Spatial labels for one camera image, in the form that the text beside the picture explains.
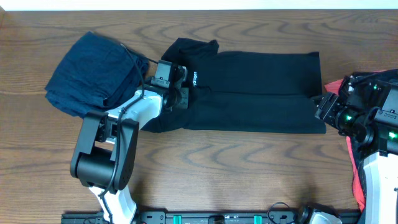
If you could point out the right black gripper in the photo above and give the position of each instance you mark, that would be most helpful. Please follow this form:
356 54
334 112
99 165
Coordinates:
328 109

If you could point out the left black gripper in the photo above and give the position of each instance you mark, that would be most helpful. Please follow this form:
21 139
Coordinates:
184 105

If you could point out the black polo shirt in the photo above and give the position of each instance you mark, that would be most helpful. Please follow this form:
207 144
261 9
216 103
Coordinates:
244 91

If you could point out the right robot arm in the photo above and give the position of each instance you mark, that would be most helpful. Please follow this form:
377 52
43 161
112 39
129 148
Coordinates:
381 188

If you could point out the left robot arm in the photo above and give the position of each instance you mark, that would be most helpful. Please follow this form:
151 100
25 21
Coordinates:
104 154

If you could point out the red and black patterned garment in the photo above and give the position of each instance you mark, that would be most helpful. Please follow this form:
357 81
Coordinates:
367 119

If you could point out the folded navy blue garment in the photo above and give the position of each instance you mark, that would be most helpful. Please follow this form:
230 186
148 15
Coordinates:
97 73

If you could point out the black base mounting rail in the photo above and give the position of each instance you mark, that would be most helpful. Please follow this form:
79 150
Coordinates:
159 217

